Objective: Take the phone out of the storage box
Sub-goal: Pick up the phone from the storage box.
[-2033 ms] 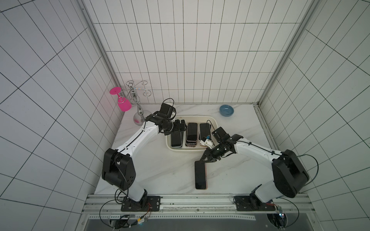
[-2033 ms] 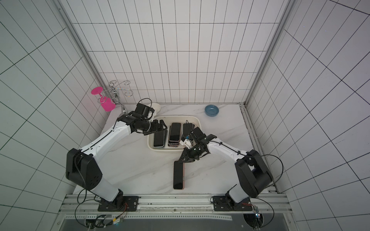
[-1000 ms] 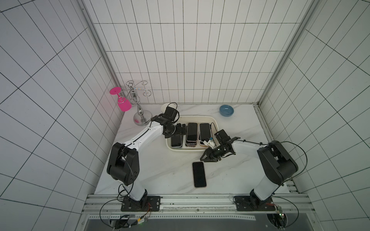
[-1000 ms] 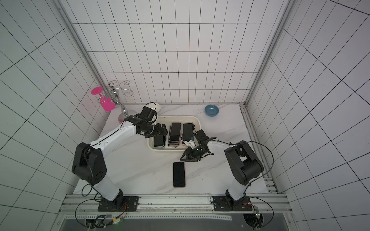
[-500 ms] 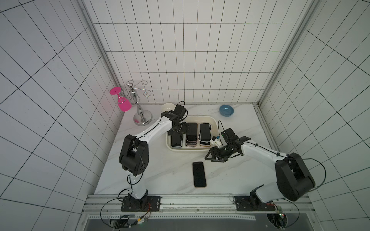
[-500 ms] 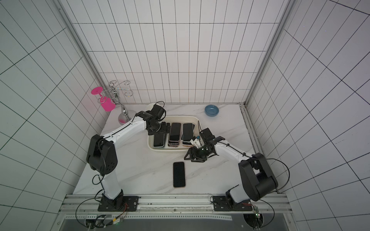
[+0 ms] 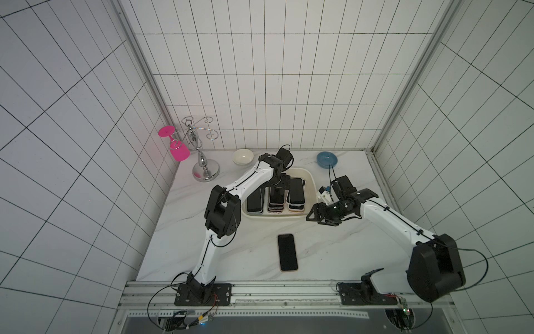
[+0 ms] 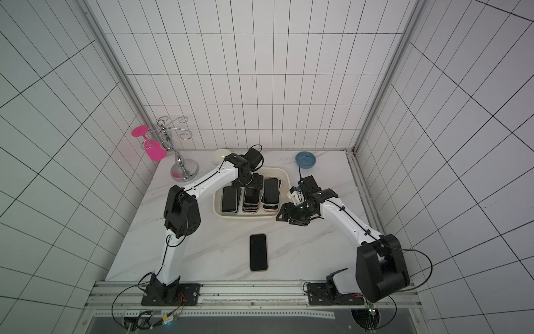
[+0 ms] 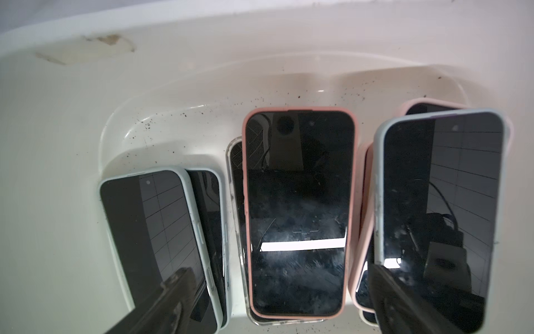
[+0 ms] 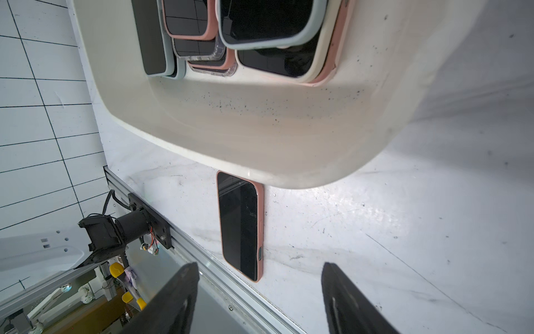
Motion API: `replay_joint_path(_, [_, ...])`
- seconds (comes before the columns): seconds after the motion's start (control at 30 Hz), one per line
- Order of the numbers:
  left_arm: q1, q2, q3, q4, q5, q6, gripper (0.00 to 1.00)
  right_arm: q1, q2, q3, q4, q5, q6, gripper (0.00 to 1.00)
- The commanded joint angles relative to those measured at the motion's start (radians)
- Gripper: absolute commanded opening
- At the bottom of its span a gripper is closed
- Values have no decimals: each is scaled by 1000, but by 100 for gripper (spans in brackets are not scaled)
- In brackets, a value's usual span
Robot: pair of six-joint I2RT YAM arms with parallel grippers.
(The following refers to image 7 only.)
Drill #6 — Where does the phone with pink case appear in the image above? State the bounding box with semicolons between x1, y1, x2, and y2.
278;234;298;271

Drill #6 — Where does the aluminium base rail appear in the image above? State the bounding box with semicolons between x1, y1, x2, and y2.
118;281;455;321

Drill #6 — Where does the pink plastic wine glass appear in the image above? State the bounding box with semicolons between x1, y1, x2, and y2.
158;125;191;162

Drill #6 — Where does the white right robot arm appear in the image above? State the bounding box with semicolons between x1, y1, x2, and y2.
306;175;466;303

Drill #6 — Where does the white plastic storage box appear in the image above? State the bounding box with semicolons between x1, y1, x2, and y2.
241;167;317;220

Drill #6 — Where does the stack phone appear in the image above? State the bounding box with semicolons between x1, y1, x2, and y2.
268;187;285;207
246;187;265;214
289;178;305;205

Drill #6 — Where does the blue ceramic bowl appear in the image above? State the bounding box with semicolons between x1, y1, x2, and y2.
316;151;338;169

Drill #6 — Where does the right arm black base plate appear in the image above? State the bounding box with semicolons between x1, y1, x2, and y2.
336;282;398;306

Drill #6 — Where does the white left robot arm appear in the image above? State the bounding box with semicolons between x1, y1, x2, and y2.
184;145;294;296

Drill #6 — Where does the white ceramic bowl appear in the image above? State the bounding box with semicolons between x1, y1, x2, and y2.
232;148;254;166

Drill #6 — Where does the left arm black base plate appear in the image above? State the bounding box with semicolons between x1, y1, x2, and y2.
174;283;232;306

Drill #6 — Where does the chrome wine glass rack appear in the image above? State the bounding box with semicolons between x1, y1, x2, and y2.
177;116;220;182

